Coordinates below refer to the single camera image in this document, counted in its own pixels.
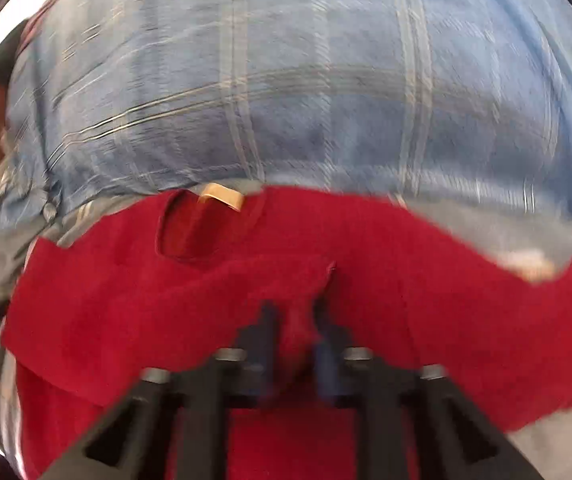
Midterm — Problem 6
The red knit sweater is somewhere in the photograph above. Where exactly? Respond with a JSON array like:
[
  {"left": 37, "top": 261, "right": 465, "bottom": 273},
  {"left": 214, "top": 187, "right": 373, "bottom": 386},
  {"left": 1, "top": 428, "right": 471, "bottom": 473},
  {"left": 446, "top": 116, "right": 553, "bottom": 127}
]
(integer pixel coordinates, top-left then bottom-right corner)
[{"left": 0, "top": 184, "right": 572, "bottom": 480}]

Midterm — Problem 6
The blue plaid pillow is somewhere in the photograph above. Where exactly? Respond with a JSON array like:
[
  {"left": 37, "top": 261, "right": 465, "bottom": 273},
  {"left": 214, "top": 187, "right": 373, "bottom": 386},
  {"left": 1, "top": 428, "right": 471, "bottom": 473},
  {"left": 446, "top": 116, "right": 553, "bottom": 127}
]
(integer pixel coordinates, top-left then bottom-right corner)
[{"left": 0, "top": 0, "right": 572, "bottom": 230}]

